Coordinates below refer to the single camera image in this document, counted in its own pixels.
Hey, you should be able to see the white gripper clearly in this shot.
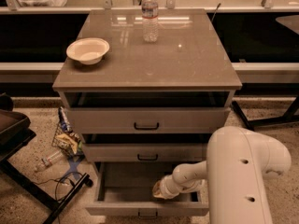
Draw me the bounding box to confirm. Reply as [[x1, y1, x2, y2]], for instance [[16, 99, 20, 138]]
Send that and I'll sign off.
[[152, 175, 180, 200]]

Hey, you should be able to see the grey drawer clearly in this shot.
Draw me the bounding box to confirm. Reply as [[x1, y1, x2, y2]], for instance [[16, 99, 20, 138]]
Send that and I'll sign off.
[[82, 143, 206, 162], [66, 107, 230, 134], [86, 161, 208, 219]]

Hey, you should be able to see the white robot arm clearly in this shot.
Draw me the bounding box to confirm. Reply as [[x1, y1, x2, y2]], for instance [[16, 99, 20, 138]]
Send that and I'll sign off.
[[152, 126, 292, 224]]

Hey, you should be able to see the grey drawer cabinet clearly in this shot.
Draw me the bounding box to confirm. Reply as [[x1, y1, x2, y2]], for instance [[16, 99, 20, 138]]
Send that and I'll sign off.
[[51, 8, 243, 173]]

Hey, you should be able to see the blue tape cross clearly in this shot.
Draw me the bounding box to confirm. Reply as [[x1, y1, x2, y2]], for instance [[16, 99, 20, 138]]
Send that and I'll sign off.
[[61, 156, 84, 182]]

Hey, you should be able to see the empty bottle on floor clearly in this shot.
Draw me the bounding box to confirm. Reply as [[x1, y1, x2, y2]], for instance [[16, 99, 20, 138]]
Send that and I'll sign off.
[[35, 150, 64, 172]]

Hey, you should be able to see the white paper bowl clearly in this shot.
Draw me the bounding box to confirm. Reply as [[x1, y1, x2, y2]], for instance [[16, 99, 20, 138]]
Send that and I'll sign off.
[[66, 38, 110, 65]]

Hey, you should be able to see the clear plastic water bottle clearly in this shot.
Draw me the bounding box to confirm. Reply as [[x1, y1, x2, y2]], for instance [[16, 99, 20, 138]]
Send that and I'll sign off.
[[141, 0, 159, 43]]

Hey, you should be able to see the black cable on floor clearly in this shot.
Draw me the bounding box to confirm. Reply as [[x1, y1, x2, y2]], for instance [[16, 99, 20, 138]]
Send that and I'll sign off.
[[32, 171, 85, 224]]

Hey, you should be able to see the wire basket with snacks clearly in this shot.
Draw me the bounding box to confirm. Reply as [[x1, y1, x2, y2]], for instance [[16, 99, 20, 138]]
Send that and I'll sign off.
[[54, 106, 83, 157]]

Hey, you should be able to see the black table frame right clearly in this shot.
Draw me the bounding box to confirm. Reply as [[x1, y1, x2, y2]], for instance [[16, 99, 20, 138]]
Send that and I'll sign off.
[[231, 96, 299, 131]]

